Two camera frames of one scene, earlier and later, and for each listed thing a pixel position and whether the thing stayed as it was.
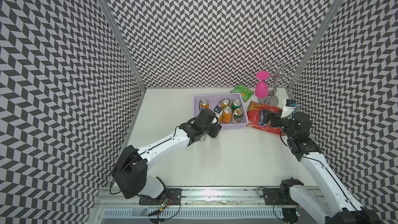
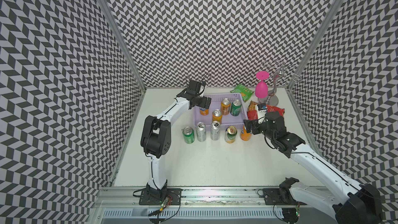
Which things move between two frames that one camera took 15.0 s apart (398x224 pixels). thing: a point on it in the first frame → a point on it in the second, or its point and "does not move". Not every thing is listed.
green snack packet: [245, 92] does not move
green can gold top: [238, 114] → [230, 133]
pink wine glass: [261, 87] does not move
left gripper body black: [212, 130] → [201, 101]
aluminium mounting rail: [215, 205] does not move
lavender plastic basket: [234, 113] does not move
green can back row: [236, 103] does not move
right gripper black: [275, 117] → [255, 125]
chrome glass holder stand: [279, 69] does not move
